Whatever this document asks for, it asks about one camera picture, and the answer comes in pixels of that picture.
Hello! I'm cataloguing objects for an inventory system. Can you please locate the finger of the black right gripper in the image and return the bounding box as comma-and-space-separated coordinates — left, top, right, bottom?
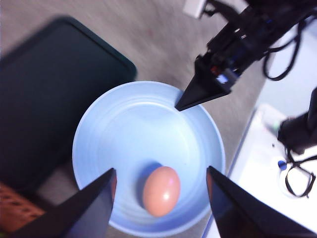
176, 55, 232, 110

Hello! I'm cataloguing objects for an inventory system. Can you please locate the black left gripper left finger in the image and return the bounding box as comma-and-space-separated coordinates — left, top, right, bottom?
15, 169, 117, 238

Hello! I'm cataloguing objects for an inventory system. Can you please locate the black other-arm gripper body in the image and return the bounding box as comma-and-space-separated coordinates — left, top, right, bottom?
196, 2, 283, 84

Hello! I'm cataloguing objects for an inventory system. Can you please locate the brown egg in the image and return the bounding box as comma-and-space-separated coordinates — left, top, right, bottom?
143, 166, 181, 217

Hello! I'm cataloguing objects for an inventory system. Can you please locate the light blue plate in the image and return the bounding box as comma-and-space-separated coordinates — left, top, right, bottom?
73, 80, 226, 236

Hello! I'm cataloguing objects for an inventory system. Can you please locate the black robot base joint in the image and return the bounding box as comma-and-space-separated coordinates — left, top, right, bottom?
277, 87, 317, 154

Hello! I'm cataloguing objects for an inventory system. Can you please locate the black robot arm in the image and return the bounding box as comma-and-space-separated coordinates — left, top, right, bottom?
15, 0, 317, 238

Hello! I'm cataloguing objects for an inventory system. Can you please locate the brown wicker basket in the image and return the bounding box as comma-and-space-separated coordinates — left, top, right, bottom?
0, 182, 45, 233

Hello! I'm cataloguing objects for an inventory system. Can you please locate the white base platform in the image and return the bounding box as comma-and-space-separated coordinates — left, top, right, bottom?
209, 105, 317, 231

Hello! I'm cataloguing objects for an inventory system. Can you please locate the black serving tray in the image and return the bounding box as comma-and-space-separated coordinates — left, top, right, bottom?
0, 17, 137, 192

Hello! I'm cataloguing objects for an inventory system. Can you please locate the black cable loop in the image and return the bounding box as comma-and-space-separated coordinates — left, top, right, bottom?
262, 22, 304, 82

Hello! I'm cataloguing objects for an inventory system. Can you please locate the white wall socket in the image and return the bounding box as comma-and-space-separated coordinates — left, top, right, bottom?
182, 0, 205, 19

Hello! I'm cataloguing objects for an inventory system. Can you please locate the black strap on base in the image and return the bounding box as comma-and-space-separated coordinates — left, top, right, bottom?
285, 146, 317, 198

